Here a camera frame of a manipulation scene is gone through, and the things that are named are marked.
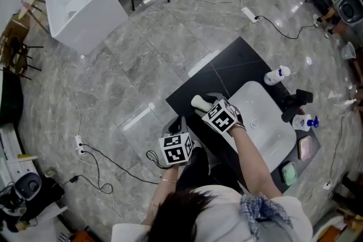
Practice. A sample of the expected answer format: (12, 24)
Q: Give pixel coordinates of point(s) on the person's right forearm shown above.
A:
(255, 161)

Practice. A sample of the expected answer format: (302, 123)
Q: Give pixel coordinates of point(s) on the person's white shirt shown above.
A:
(227, 212)

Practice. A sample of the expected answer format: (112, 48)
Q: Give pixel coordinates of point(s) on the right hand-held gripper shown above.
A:
(222, 122)

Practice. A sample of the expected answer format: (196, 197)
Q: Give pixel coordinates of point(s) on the green soap bar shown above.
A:
(290, 173)

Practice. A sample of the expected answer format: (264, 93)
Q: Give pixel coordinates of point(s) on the white soap bar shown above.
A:
(200, 102)

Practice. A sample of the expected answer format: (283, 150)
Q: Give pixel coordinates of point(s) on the person's right hand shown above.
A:
(242, 125)

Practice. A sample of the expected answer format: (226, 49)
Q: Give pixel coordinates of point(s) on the white box table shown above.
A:
(82, 8)

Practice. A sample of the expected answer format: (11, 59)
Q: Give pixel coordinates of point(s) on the person's black trousers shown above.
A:
(198, 173)

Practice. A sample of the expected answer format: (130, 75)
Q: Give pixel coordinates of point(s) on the white power strip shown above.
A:
(79, 146)
(327, 184)
(249, 14)

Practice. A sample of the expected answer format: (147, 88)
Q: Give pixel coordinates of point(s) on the round floor drain cover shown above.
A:
(308, 60)

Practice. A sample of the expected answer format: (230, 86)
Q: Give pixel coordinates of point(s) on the black faucet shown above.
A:
(295, 105)

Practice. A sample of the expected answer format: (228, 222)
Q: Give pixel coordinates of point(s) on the dark wooden sink cabinet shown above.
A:
(227, 65)

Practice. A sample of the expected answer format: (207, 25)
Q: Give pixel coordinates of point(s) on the pink soap dish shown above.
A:
(305, 148)

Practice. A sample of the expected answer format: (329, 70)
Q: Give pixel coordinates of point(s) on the white bottle blue pump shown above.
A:
(302, 122)

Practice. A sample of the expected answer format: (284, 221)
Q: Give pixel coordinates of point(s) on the white sink basin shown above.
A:
(266, 127)

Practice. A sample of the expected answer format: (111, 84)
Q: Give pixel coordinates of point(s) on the grey helmet-shaped device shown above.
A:
(28, 185)

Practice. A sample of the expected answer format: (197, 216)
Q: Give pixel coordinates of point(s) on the translucent soap dish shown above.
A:
(282, 171)

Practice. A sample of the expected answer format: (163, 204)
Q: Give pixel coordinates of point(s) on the person's left forearm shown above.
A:
(164, 198)

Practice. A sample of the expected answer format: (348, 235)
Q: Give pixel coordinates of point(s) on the white spray bottle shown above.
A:
(273, 76)

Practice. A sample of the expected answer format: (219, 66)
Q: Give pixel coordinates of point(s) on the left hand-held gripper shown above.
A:
(174, 151)

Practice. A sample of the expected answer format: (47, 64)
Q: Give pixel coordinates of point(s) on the blue checked cloth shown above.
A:
(261, 207)

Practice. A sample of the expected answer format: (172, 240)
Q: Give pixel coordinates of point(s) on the dark wooden chair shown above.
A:
(17, 51)

